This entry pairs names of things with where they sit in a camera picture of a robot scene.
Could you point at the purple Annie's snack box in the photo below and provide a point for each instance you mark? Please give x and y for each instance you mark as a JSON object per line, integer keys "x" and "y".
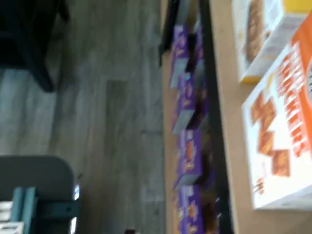
{"x": 189, "y": 102}
{"x": 180, "y": 46}

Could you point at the purple Annie's box red label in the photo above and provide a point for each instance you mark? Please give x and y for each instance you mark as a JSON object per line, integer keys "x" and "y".
{"x": 190, "y": 156}

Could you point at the purple Annie's box orange label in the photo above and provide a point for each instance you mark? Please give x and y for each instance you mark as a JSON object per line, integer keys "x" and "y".
{"x": 190, "y": 212}

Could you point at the orange white cracker box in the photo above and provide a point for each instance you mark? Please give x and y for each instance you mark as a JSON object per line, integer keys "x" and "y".
{"x": 280, "y": 134}

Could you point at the white yellow snack box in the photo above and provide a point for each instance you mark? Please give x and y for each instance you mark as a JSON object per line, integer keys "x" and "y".
{"x": 256, "y": 36}

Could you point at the grey rounded base platform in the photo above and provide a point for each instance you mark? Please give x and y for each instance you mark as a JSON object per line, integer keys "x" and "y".
{"x": 36, "y": 173}

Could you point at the black furniture piece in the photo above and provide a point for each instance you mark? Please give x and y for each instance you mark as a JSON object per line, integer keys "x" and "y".
{"x": 22, "y": 36}

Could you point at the silver robot mounting plate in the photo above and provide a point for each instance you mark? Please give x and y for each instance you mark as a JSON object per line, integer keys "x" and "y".
{"x": 9, "y": 219}

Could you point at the black metal shelf rail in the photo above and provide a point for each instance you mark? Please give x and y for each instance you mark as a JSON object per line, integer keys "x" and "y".
{"x": 219, "y": 126}

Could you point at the black shelf post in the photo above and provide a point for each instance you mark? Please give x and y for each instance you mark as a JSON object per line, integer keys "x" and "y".
{"x": 170, "y": 24}

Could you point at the teal metal mounting frame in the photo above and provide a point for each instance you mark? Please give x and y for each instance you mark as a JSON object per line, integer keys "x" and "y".
{"x": 29, "y": 207}

